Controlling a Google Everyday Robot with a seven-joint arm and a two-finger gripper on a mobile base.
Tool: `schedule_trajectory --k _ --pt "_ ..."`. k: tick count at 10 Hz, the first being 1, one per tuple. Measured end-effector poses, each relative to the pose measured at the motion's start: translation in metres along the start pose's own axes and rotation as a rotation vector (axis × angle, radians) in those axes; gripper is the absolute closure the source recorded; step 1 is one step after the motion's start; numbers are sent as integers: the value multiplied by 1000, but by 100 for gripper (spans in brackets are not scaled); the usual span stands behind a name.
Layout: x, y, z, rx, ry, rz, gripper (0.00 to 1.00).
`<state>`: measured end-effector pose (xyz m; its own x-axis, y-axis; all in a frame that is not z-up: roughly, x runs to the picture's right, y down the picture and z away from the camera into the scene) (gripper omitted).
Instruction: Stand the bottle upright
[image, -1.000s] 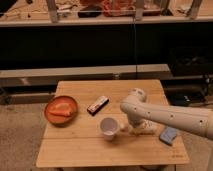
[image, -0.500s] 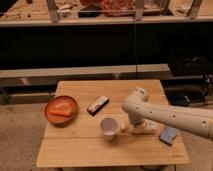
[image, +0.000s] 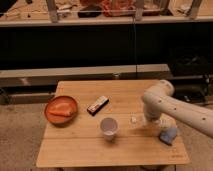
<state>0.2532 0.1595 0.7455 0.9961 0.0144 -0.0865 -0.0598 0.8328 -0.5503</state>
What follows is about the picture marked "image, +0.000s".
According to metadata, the orange bowl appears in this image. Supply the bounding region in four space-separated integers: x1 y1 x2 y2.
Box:
44 96 78 125

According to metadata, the black vertical cable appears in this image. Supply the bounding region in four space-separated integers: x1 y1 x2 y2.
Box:
131 15 139 80

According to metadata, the white paper cup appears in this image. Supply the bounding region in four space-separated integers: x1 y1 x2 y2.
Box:
100 117 118 141

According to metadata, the blue sponge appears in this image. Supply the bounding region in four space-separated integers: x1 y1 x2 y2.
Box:
159 127 178 145

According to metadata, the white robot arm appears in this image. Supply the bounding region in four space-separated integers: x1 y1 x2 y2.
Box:
141 80 213 138

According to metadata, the dark candy bar box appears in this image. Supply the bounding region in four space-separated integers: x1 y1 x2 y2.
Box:
87 96 109 116

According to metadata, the orange carrot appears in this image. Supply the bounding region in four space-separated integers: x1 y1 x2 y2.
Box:
49 109 71 117

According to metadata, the grey metal bench rail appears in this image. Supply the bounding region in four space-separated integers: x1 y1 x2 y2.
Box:
0 64 172 87

